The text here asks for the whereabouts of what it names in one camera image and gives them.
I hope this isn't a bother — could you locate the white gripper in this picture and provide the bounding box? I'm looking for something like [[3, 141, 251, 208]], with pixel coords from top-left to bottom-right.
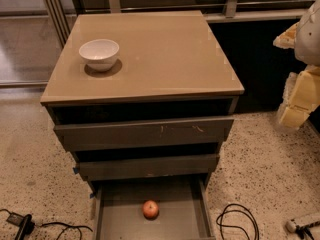
[[273, 0, 320, 128]]

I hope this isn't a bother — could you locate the red apple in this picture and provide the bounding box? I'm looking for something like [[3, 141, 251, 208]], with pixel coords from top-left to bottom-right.
[[142, 200, 159, 219]]

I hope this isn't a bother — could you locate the grey drawer cabinet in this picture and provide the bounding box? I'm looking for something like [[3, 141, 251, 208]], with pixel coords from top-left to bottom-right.
[[39, 10, 245, 193]]

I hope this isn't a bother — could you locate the grey top drawer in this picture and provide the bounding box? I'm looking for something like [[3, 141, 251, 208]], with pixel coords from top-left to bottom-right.
[[54, 117, 233, 151]]

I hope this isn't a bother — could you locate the grey open bottom drawer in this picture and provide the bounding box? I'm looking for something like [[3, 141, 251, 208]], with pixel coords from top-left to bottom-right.
[[94, 176, 215, 240]]

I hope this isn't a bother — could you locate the grey middle drawer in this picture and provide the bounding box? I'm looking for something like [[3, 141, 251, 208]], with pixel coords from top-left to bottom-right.
[[77, 154, 219, 181]]

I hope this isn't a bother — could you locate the white power strip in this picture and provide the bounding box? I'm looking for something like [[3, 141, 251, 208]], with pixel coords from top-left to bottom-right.
[[285, 211, 320, 234]]

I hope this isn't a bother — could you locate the white ceramic bowl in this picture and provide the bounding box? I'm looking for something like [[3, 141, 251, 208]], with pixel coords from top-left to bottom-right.
[[79, 39, 120, 72]]

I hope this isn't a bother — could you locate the blue tape piece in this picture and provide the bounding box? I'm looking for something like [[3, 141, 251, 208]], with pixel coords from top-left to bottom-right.
[[73, 167, 79, 174]]

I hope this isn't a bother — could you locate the black coiled cable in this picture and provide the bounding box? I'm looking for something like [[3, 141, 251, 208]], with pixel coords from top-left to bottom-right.
[[215, 203, 260, 240]]

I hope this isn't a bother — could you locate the black power adapter with cable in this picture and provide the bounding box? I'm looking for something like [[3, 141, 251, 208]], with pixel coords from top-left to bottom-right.
[[0, 208, 93, 240]]

